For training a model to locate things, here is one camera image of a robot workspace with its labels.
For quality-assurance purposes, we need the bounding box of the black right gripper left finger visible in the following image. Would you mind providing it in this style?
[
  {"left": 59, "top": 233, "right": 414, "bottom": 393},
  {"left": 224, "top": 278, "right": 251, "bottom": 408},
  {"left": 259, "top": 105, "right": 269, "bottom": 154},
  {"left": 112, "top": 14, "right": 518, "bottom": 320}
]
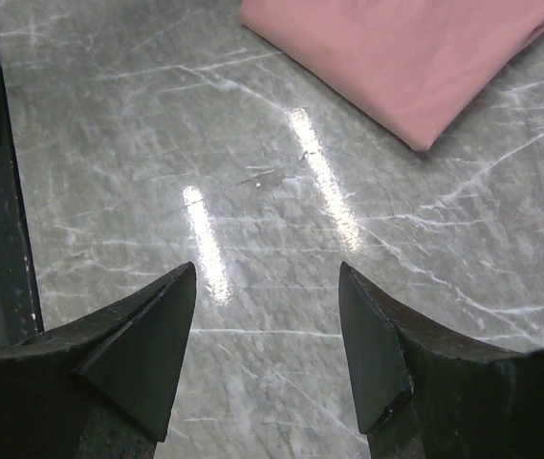
[{"left": 0, "top": 262, "right": 196, "bottom": 458}]

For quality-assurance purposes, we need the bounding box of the pink t shirt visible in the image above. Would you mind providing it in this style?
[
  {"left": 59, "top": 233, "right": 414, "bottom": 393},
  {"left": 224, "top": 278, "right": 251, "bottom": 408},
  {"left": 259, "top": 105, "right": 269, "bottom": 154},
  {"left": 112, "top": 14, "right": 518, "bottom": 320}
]
[{"left": 240, "top": 0, "right": 544, "bottom": 151}]

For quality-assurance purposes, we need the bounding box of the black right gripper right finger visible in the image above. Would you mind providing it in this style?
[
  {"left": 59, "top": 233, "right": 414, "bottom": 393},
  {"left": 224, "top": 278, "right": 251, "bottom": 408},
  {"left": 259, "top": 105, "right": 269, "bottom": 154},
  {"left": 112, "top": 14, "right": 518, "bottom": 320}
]
[{"left": 338, "top": 264, "right": 544, "bottom": 458}]

